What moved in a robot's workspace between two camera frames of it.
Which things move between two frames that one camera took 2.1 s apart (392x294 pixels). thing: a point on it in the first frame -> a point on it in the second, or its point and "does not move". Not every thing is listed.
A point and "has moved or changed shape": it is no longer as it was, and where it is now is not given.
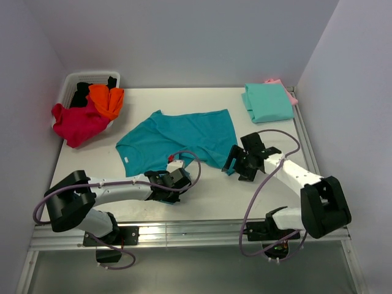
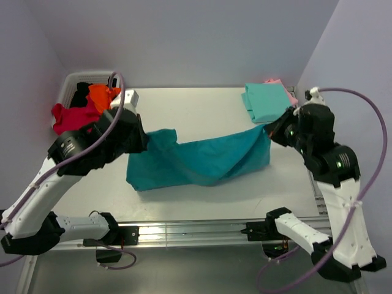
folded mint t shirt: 267,102 does not move
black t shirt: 82,90 does not move
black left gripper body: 173,195 -> 136,144
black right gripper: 237,152 -> 274,128
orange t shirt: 108,101 does not move
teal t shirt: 208,136 has moved or changed shape
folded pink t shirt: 294,101 does not move
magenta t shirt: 78,124 does not move
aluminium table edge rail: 168,236 does not move
